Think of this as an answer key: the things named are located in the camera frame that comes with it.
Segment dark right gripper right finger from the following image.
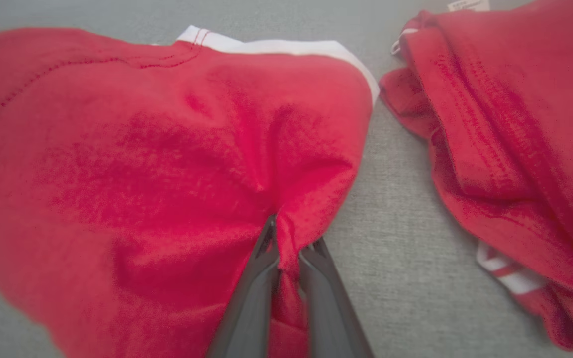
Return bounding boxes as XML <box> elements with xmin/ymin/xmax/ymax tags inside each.
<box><xmin>297</xmin><ymin>237</ymin><xmax>374</xmax><ymax>358</ymax></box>

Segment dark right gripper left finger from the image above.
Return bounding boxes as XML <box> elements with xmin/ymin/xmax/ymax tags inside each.
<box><xmin>206</xmin><ymin>214</ymin><xmax>281</xmax><ymax>358</ymax></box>

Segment red white shorts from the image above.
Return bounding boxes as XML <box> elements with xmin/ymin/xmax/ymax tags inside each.
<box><xmin>0</xmin><ymin>25</ymin><xmax>381</xmax><ymax>358</ymax></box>

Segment red white basketball jersey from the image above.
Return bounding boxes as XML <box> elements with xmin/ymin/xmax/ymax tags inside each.
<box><xmin>380</xmin><ymin>0</ymin><xmax>573</xmax><ymax>351</ymax></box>

